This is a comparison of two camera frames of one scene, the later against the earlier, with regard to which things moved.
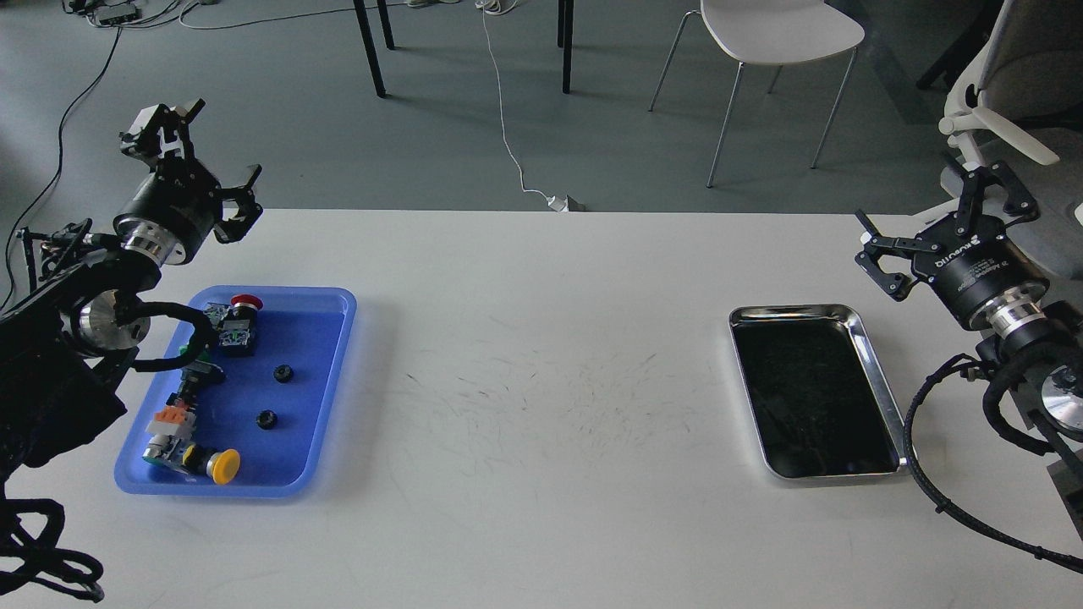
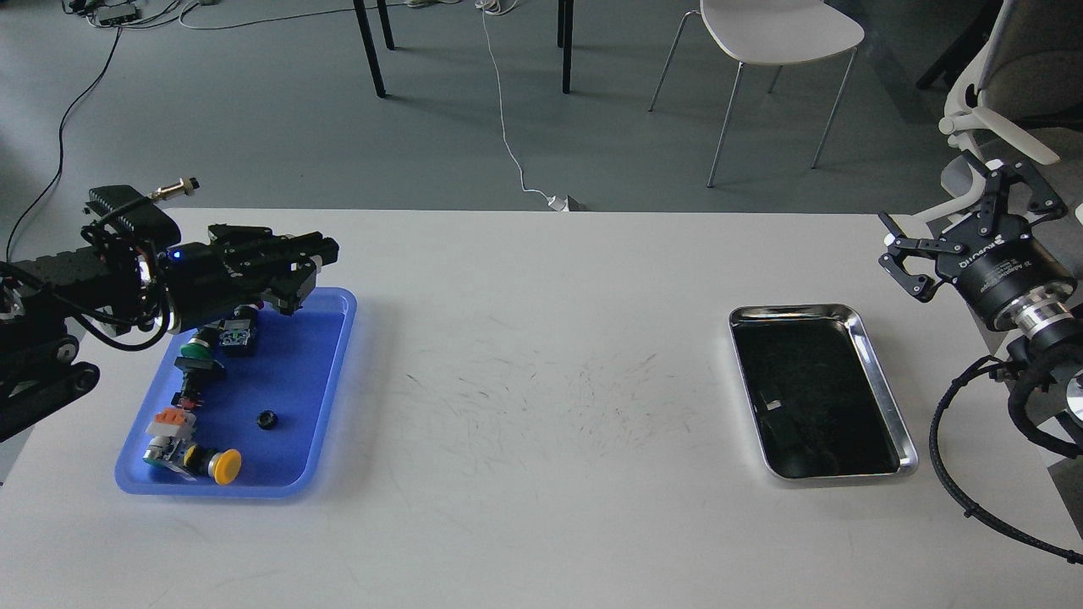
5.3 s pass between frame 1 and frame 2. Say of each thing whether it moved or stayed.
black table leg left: stayed
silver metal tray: stayed
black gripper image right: moved
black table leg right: stayed
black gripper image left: moved
